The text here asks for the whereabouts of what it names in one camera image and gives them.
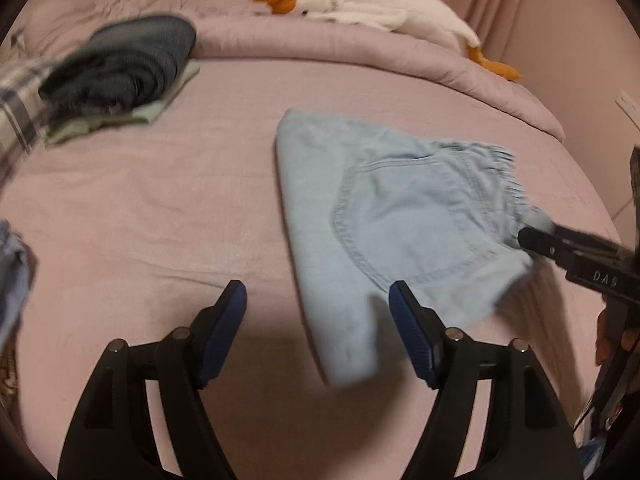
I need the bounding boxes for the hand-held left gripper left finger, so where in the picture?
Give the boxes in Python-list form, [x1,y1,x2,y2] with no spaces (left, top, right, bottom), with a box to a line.
[57,280,248,480]

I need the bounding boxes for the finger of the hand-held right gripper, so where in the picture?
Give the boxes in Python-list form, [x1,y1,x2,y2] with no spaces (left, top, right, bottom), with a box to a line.
[517,228,572,268]
[552,224,633,262]

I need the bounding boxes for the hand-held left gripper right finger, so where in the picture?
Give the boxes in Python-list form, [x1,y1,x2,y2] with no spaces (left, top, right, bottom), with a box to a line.
[388,281,586,480]

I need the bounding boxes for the light blue denim pants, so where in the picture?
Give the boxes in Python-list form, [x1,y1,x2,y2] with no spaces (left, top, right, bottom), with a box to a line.
[274,107,552,389]

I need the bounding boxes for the dark grey folded pants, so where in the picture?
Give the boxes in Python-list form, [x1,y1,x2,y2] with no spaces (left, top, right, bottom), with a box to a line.
[39,14,197,122]

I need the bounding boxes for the person's right hand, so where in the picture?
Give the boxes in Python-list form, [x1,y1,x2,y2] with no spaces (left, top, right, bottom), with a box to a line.
[595,304,627,367]

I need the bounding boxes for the pink bed sheet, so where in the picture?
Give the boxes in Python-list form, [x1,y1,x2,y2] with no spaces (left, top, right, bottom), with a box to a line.
[0,55,625,480]

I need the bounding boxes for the blue crumpled cloth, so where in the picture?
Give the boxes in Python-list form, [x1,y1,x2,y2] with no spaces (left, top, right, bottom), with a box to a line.
[0,219,39,357]

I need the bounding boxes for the light green folded cloth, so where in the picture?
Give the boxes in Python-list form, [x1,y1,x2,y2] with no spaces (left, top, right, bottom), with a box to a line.
[44,59,202,149]

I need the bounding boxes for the white plush goose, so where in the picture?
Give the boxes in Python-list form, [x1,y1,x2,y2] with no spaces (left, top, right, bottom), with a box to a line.
[250,0,524,82]

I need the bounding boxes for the pink comforter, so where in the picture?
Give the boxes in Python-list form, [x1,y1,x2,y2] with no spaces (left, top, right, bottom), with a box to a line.
[10,0,567,144]

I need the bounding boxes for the plaid cloth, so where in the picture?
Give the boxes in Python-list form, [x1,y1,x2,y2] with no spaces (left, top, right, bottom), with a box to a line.
[0,57,57,192]

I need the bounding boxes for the white wall outlet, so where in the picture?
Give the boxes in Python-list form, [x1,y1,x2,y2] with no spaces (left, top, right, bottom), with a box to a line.
[615,88,640,125]

